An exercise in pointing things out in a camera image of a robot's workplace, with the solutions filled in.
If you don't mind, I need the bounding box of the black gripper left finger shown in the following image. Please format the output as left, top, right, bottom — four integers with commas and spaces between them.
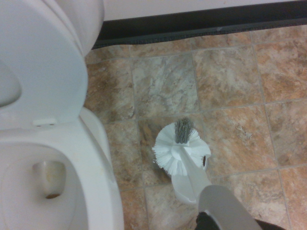
195, 212, 221, 230

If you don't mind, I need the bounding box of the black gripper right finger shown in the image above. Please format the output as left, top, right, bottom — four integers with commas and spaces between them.
254, 219, 286, 230

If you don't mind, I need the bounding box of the white toilet brush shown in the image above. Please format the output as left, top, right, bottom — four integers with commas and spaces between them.
152, 117, 260, 230

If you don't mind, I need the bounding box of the white toilet brush holder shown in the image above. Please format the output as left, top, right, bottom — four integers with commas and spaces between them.
153, 148, 212, 205

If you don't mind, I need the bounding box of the white toilet bowl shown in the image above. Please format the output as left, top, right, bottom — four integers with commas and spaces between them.
0, 106, 125, 230

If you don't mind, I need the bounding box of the white toilet lid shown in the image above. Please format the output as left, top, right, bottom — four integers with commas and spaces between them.
43, 0, 86, 58

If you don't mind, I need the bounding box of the white toilet seat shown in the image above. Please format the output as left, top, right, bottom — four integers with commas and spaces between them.
0, 0, 88, 127

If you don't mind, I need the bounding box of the black baseboard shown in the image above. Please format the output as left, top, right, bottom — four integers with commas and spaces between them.
92, 0, 307, 50

